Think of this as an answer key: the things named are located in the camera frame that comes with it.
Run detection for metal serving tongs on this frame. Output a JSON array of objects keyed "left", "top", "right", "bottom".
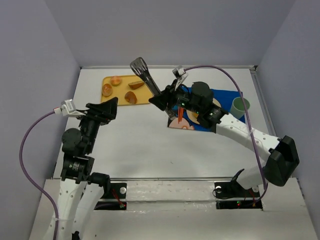
[{"left": 129, "top": 57, "right": 176, "bottom": 120}]

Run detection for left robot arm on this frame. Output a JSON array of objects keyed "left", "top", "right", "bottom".
[{"left": 43, "top": 97, "right": 118, "bottom": 240}]

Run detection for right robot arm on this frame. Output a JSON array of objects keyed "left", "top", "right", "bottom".
[{"left": 149, "top": 81, "right": 300, "bottom": 192}]

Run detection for small brown bread roll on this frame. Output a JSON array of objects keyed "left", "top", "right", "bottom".
[{"left": 124, "top": 91, "right": 137, "bottom": 105}]

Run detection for brown bread wedge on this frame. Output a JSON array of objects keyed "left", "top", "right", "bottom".
[{"left": 128, "top": 80, "right": 145, "bottom": 90}]

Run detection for orange plastic fork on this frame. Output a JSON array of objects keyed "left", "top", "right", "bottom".
[{"left": 178, "top": 107, "right": 184, "bottom": 123}]

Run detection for sugared round bun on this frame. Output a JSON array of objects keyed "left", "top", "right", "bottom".
[{"left": 101, "top": 83, "right": 113, "bottom": 97}]

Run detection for beige patterned plate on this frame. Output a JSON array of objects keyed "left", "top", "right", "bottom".
[{"left": 186, "top": 98, "right": 221, "bottom": 125}]

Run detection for yellow plastic tray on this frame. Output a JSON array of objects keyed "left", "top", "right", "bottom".
[{"left": 100, "top": 75, "right": 153, "bottom": 106}]

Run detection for blue printed placemat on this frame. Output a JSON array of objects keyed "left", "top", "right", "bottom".
[{"left": 167, "top": 89, "right": 240, "bottom": 132}]

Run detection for green plastic cup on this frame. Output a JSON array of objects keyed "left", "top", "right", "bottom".
[{"left": 229, "top": 97, "right": 250, "bottom": 120}]

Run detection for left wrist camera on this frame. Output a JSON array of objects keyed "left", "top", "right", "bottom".
[{"left": 53, "top": 99, "right": 85, "bottom": 118}]

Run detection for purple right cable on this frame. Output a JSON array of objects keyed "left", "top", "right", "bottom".
[{"left": 184, "top": 65, "right": 269, "bottom": 202}]

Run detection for purple cable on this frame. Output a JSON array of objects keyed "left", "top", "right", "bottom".
[
  {"left": 184, "top": 65, "right": 269, "bottom": 202},
  {"left": 19, "top": 111, "right": 62, "bottom": 240}
]

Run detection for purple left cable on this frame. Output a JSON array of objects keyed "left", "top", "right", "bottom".
[{"left": 19, "top": 111, "right": 62, "bottom": 240}]

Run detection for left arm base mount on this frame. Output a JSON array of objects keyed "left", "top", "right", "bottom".
[{"left": 94, "top": 181, "right": 127, "bottom": 211}]

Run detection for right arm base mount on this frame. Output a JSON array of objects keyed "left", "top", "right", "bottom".
[{"left": 212, "top": 168, "right": 263, "bottom": 210}]

